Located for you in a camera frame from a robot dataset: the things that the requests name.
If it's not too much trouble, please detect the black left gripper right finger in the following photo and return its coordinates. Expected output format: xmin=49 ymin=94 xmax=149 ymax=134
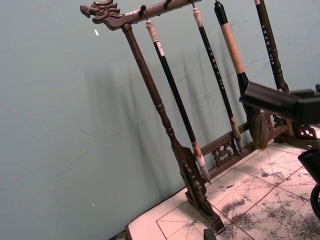
xmin=297 ymin=147 xmax=320 ymax=218

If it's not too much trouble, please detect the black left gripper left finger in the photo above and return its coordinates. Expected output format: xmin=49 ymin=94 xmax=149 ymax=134
xmin=238 ymin=81 xmax=320 ymax=126

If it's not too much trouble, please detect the black brush with white characters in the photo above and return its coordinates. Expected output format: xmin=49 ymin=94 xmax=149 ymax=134
xmin=253 ymin=0 xmax=285 ymax=91

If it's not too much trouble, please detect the slim black brush, pale cap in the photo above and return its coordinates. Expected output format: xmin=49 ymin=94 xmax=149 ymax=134
xmin=192 ymin=7 xmax=244 ymax=155

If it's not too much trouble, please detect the white gridded ink-stained paper mat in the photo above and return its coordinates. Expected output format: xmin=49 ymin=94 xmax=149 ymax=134
xmin=124 ymin=139 xmax=320 ymax=240

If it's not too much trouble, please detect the black brush with white cap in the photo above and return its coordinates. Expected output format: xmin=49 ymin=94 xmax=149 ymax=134
xmin=145 ymin=20 xmax=211 ymax=185

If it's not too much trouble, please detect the small black block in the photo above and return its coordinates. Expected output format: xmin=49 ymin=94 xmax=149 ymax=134
xmin=203 ymin=228 xmax=216 ymax=240

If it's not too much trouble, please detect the carved dark wooden brush rack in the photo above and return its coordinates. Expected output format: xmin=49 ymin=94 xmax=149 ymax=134
xmin=79 ymin=0 xmax=320 ymax=235

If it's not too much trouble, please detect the large brush with tan handle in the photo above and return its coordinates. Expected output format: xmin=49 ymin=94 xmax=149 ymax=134
xmin=213 ymin=0 xmax=270 ymax=151

